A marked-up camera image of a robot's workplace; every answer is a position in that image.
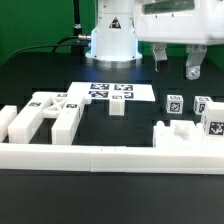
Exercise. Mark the white tagged cube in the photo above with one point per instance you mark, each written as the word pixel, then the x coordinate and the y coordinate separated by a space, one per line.
pixel 174 104
pixel 199 104

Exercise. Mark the white front fence bar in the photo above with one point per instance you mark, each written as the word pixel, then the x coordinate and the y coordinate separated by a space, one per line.
pixel 110 159

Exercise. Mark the white left fence bar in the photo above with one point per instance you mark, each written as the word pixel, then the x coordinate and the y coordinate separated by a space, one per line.
pixel 7 115

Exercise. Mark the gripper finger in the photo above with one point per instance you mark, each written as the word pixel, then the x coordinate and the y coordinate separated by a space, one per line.
pixel 196 54
pixel 160 56

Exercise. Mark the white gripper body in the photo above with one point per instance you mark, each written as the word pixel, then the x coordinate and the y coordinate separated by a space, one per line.
pixel 180 21

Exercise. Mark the white chair seat part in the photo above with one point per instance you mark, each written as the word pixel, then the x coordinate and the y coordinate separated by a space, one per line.
pixel 180 133

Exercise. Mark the white tagged cube left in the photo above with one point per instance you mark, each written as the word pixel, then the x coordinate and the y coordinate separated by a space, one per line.
pixel 174 104

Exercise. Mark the white tag base sheet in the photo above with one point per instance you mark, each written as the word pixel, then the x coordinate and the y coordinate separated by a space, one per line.
pixel 105 91

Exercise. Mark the black vertical pole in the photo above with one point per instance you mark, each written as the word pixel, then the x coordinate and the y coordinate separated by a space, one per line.
pixel 78 49

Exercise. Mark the white fence bar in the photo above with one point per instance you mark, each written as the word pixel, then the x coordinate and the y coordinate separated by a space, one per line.
pixel 7 115
pixel 110 159

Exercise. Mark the white chair back frame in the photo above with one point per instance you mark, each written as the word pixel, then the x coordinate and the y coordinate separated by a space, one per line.
pixel 64 108

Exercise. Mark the white tagged cube right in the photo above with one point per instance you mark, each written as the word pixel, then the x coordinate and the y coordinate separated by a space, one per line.
pixel 199 104

